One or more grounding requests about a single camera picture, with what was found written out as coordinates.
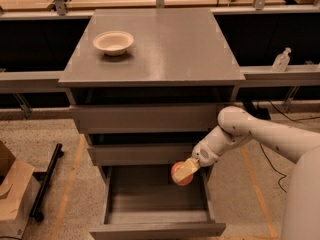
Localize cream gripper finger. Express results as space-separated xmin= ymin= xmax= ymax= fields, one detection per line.
xmin=173 ymin=158 xmax=200 ymax=181

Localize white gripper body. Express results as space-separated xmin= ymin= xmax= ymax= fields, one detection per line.
xmin=192 ymin=126 xmax=251 ymax=167

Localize red apple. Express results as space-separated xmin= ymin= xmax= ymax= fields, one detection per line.
xmin=171 ymin=161 xmax=194 ymax=186

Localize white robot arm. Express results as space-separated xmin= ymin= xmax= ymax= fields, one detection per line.
xmin=171 ymin=106 xmax=320 ymax=240

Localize grey middle drawer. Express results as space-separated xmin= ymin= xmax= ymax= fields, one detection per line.
xmin=87 ymin=141 xmax=224 ymax=167

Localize grey top drawer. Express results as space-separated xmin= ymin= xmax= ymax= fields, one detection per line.
xmin=69 ymin=103 xmax=224 ymax=134

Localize grey open bottom drawer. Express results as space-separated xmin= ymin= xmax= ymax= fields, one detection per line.
xmin=90 ymin=164 xmax=226 ymax=240

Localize grey drawer cabinet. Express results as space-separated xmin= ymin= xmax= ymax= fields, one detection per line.
xmin=58 ymin=7 xmax=246 ymax=172

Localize black floor power box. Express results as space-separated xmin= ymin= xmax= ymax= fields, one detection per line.
xmin=242 ymin=100 xmax=271 ymax=120

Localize clear sanitizer pump bottle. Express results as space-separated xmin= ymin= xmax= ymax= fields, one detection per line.
xmin=272 ymin=47 xmax=291 ymax=72

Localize white paper bowl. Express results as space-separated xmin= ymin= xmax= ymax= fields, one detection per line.
xmin=93 ymin=31 xmax=134 ymax=56

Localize black metal bar stand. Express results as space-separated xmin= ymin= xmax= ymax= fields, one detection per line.
xmin=29 ymin=143 xmax=64 ymax=222

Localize brown cardboard box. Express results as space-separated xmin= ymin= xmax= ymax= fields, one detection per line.
xmin=0 ymin=142 xmax=40 ymax=240

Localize black floor cable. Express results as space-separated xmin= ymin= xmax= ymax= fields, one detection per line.
xmin=257 ymin=100 xmax=320 ymax=194

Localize grey metal rail frame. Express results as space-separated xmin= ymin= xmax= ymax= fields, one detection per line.
xmin=1 ymin=0 xmax=320 ymax=114

